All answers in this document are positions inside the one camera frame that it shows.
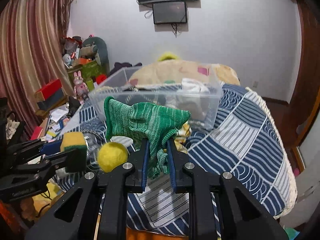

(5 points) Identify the pink rabbit toy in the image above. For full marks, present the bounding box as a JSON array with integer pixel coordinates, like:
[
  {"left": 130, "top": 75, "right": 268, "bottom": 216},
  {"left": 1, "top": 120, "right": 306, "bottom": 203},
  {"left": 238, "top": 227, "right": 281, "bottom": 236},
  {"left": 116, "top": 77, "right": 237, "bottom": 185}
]
[{"left": 73, "top": 70, "right": 89, "bottom": 100}]

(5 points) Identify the green knitted glove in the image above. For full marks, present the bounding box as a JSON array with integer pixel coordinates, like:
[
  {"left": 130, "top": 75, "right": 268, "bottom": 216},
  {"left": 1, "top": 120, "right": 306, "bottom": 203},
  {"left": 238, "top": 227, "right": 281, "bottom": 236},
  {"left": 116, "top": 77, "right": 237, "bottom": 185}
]
[{"left": 104, "top": 96, "right": 190, "bottom": 179}]

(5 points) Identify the red plush item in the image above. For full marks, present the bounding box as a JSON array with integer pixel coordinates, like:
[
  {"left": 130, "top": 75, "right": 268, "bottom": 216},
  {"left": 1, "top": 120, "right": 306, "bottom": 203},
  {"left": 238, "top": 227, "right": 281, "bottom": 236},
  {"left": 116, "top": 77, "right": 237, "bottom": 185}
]
[{"left": 96, "top": 74, "right": 107, "bottom": 85}]

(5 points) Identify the yellow felt ball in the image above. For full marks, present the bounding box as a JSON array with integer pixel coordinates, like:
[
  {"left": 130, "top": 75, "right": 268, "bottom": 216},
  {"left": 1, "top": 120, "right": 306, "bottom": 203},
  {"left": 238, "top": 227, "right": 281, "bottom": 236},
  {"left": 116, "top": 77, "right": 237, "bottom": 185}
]
[{"left": 97, "top": 142, "right": 129, "bottom": 173}]

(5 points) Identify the green cardboard box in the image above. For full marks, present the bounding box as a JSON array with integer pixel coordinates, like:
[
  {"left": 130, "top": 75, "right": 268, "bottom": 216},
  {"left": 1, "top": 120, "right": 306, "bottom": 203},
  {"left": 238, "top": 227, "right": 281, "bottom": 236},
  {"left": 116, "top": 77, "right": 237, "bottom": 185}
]
[{"left": 67, "top": 61, "right": 106, "bottom": 84}]

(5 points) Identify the floral fabric scrunchie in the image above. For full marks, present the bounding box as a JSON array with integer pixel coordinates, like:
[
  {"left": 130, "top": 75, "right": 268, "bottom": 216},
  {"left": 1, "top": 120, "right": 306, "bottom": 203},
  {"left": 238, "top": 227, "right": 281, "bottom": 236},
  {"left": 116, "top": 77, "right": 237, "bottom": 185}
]
[{"left": 174, "top": 122, "right": 192, "bottom": 154}]

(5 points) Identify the wooden door frame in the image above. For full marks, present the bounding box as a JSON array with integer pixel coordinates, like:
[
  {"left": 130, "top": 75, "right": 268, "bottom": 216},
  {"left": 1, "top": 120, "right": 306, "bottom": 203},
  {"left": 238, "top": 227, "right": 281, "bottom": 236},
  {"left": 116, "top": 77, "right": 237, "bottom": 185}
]
[{"left": 265, "top": 0, "right": 319, "bottom": 156}]

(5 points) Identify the white cloth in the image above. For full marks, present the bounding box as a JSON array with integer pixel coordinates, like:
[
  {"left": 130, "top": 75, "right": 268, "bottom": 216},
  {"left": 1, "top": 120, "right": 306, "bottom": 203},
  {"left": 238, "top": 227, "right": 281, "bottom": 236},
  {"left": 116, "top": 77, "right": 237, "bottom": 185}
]
[{"left": 175, "top": 78, "right": 211, "bottom": 121}]

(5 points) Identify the small wall monitor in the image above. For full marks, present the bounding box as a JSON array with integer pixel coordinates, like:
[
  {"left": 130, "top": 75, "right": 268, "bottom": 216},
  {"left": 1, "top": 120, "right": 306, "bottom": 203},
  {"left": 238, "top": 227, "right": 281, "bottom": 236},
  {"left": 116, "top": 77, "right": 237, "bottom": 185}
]
[{"left": 152, "top": 1, "right": 188, "bottom": 24}]

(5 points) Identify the yellow green sponge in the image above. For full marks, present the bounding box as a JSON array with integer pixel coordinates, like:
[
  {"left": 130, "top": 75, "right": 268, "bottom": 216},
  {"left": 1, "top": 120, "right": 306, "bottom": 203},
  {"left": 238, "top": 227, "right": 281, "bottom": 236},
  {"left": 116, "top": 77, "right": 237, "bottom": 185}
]
[{"left": 60, "top": 132, "right": 87, "bottom": 173}]

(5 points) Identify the yellow plush ring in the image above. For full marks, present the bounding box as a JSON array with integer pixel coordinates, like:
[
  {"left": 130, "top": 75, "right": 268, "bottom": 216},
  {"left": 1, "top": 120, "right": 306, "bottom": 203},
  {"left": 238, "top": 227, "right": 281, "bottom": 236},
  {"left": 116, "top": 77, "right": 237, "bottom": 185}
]
[{"left": 157, "top": 51, "right": 181, "bottom": 62}]

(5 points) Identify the dark purple clothing pile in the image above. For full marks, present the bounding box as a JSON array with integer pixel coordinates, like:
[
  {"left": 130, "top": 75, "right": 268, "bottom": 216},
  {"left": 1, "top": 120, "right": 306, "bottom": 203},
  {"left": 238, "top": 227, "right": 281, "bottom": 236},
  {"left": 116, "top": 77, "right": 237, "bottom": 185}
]
[{"left": 109, "top": 62, "right": 142, "bottom": 76}]

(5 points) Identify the striped red-brown curtain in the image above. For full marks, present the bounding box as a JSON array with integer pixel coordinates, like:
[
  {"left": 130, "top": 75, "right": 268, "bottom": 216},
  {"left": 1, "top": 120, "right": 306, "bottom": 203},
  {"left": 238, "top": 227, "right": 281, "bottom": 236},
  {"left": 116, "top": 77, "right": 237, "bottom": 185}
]
[{"left": 1, "top": 0, "right": 73, "bottom": 138}]

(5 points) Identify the beige fluffy blanket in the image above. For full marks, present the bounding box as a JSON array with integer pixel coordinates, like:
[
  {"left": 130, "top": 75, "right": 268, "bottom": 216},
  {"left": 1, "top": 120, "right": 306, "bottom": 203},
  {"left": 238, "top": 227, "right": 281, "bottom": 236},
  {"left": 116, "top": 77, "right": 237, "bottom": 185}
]
[{"left": 129, "top": 60, "right": 240, "bottom": 86}]

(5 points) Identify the grey green plush toy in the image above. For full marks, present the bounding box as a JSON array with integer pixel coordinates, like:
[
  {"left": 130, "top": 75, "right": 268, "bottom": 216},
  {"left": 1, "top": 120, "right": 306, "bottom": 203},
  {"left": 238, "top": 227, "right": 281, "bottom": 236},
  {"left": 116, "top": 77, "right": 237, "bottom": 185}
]
[{"left": 79, "top": 36, "right": 110, "bottom": 74}]

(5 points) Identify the blue patterned bed cover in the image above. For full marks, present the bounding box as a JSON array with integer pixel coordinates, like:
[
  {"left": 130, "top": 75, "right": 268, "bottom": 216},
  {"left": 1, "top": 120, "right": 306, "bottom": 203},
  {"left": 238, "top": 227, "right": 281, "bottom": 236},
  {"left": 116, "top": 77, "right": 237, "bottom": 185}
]
[{"left": 53, "top": 83, "right": 298, "bottom": 237}]

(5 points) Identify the red shoe box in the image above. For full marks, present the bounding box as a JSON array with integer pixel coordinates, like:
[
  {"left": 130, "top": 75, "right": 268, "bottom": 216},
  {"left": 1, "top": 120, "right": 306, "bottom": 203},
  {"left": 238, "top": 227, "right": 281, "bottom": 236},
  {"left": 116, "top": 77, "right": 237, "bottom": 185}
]
[{"left": 34, "top": 79, "right": 62, "bottom": 102}]

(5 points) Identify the clear plastic storage bin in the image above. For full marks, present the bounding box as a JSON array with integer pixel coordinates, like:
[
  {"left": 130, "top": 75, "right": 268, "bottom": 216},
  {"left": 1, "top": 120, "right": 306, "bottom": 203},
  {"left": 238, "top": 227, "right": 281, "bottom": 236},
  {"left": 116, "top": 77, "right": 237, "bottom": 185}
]
[{"left": 88, "top": 66, "right": 223, "bottom": 130}]

